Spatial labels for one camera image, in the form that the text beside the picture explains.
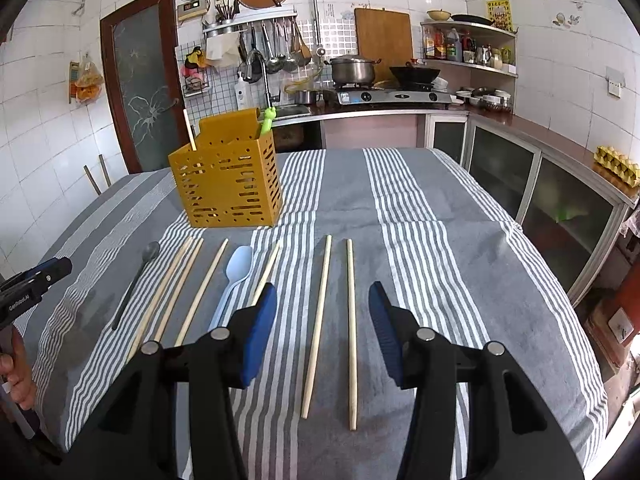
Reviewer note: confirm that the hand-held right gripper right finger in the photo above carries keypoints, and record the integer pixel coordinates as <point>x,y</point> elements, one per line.
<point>384,332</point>

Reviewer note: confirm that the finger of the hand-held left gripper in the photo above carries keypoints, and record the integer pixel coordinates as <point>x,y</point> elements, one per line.
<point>50,271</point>

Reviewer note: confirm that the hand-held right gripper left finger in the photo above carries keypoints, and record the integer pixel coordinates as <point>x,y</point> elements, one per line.
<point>260,332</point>

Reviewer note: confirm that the wooden chopstick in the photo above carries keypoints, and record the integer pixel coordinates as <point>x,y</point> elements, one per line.
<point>267,270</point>
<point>189,130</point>
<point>182,280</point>
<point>317,325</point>
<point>165,285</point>
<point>351,335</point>
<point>205,285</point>

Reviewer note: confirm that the black spoon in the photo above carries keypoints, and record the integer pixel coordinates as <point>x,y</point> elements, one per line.
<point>150,252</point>

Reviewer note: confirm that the yellow perforated utensil holder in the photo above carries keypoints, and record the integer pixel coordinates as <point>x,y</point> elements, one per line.
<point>225,185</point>

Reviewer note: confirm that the person's left hand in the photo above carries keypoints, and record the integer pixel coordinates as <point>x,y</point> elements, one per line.
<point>20,380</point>

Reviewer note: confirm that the grey white striped tablecloth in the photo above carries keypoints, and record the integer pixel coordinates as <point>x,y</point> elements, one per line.
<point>450,260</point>

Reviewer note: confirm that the wooden stick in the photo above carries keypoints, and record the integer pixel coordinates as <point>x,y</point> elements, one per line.
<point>93,180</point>
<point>104,170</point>

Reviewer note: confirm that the hanging plastic bag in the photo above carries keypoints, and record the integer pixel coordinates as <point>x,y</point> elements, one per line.
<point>86,80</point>

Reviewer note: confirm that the brown frosted glass door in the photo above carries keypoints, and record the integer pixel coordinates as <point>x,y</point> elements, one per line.
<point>145,85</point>

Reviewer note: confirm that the green plastic utensil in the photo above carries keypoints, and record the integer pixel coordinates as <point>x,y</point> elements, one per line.
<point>268,120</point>

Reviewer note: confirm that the glass door counter cabinet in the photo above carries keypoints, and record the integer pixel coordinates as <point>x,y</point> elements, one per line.
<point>565,210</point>

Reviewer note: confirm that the steel kitchen sink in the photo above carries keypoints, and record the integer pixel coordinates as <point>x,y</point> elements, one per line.
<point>292,111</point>

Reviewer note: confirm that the steel gas stove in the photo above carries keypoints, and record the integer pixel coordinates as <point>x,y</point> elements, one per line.
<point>395,96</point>

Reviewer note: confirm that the white soap bottle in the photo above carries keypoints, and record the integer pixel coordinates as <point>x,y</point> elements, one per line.
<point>242,95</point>

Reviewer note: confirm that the small steel pot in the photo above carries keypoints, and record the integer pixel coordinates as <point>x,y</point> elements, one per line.
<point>306,97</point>

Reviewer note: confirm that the metal kitchen faucet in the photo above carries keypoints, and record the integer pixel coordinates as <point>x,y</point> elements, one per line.
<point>265,80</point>

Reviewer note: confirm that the pile of steel bowls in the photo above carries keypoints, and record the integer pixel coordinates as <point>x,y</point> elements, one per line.
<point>487,99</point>

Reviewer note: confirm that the black wok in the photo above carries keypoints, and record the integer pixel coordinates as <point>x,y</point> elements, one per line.
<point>414,75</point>

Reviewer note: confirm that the steel lidded pot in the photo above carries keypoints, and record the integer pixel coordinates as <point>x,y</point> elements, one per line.
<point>352,72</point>

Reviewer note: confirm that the row of hanging ladles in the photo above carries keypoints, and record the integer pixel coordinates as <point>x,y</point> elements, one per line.
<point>275,60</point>

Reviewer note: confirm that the white hanging cloth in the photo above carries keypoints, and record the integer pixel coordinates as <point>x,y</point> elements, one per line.
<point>220,52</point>

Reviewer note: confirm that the yellow egg carton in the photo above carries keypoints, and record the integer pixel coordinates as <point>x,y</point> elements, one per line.
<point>616,162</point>

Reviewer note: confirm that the brown sauce bottle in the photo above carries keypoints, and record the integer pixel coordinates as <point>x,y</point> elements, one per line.
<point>429,44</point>

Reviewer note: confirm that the red sauce bottle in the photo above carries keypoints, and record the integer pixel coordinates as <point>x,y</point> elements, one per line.
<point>440,45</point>

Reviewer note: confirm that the small steel kettle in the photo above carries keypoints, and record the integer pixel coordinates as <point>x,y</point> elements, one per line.
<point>483,55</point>

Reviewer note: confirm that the clear oil bottle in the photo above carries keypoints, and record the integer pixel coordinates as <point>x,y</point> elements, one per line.
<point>454,46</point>

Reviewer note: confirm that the dark sauce bottle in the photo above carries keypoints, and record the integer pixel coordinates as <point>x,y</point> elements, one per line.
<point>468,49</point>

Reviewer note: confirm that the wooden cutting board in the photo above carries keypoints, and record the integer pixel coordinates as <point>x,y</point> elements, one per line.
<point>384,35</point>

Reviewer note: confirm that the metal cutlery cup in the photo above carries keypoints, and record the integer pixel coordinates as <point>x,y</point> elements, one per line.
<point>225,29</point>

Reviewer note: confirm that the yellow bowl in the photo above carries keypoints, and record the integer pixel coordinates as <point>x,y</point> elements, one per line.
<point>439,15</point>

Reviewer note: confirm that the black flat pan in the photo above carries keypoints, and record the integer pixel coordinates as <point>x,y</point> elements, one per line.
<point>472,19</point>

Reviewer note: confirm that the white switch plate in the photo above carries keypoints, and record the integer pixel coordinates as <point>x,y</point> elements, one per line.
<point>621,325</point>

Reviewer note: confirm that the corner wall shelf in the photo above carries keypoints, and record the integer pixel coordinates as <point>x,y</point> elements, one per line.
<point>500,69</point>

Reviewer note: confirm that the grey wall controller box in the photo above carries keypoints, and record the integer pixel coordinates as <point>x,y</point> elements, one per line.
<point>192,10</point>

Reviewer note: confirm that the metal wall shelf rack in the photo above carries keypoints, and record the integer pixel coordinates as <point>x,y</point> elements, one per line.
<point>260,17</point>

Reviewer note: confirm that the metal wall pipe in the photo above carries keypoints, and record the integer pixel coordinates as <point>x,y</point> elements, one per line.
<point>315,10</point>

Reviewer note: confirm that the yellow wall poster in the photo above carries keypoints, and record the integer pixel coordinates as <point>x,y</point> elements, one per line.
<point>499,14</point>

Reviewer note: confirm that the white wall socket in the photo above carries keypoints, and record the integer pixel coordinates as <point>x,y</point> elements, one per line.
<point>616,82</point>

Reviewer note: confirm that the wall stickers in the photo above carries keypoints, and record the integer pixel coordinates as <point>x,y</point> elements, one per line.
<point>567,19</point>

